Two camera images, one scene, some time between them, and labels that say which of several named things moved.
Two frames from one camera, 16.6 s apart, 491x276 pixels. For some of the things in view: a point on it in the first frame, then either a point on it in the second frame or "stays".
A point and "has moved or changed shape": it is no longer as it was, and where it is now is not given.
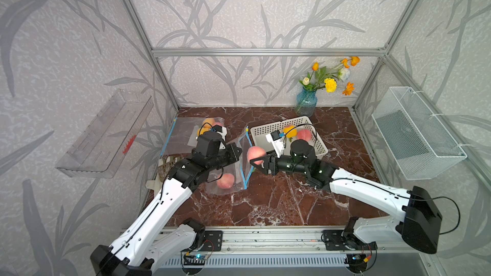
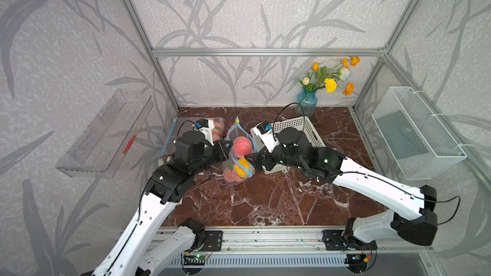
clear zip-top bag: x=234 y=177 has moved or changed shape
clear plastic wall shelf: x=100 y=147 stays
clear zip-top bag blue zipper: x=185 y=131 stays
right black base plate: x=334 y=241 stays
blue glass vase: x=305 y=103 stays
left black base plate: x=213 y=241 stays
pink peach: x=226 y=181 → x=231 y=176
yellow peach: x=291 y=131 has moved or changed shape
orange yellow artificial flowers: x=321 y=78 stays
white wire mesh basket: x=423 y=145 stays
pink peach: x=304 y=134 has moved or changed shape
